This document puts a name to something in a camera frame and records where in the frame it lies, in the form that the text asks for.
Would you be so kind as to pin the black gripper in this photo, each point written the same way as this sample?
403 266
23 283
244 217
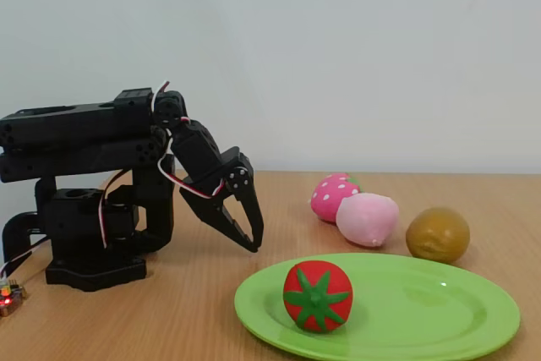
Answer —
221 185

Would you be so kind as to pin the pale pink toy peach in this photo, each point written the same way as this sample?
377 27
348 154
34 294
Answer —
367 219

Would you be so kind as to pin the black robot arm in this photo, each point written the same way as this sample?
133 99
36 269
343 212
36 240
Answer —
63 124

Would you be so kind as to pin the green oval plate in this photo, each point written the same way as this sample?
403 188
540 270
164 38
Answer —
414 314

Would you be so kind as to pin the pink toy strawberry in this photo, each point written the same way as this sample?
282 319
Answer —
329 196

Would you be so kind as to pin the red toy tomato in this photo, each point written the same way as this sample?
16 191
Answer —
317 293

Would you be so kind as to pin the brown toy kiwi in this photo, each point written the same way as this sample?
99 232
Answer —
437 234

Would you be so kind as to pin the black curved table clamp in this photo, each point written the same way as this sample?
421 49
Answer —
12 225

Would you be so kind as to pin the small controller circuit board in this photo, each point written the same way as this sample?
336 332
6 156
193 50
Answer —
10 297

